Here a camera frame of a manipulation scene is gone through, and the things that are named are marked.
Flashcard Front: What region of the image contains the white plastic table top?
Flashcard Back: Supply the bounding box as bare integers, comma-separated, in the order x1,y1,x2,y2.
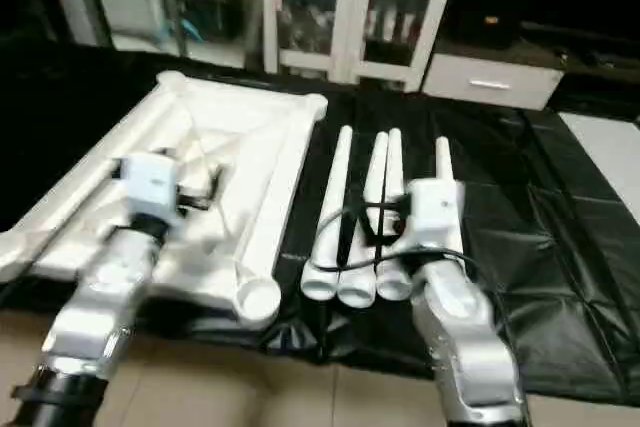
0,69,330,331

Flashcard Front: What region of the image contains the white drawer unit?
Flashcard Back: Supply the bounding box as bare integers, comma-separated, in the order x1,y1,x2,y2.
420,51,567,113

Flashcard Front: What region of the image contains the black plastic mat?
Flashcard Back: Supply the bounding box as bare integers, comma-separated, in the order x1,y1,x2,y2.
0,39,640,410

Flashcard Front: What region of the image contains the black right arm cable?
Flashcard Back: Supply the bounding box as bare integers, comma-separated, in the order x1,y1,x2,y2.
316,202,501,293

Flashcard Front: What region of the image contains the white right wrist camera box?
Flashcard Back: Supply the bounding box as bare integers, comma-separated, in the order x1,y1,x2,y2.
404,176,467,250

